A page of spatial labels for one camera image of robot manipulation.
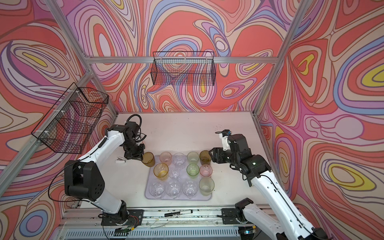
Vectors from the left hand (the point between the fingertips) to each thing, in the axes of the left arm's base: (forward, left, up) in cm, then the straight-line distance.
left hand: (145, 156), depth 84 cm
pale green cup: (+3, -28, -7) cm, 29 cm away
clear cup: (-15, -26, -10) cm, 31 cm away
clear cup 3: (+2, -19, -8) cm, 20 cm away
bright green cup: (-4, -27, -9) cm, 29 cm away
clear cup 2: (-15, -16, -10) cm, 24 cm away
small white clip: (+1, +17, -7) cm, 19 cm away
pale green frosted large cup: (-13, -35, -9) cm, 39 cm away
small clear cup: (-7, -16, -8) cm, 19 cm away
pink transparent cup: (-5, -35, -9) cm, 37 cm away
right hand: (-5, -39, +10) cm, 41 cm away
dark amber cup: (+1, -1, -4) cm, 4 cm away
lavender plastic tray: (-10, -23, -11) cm, 27 cm away
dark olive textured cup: (+3, -35, -6) cm, 36 cm away
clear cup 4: (-15, -7, -10) cm, 19 cm away
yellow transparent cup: (-5, -9, -8) cm, 13 cm away
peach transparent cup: (+2, -11, -5) cm, 12 cm away
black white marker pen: (-27, -17, -9) cm, 33 cm away
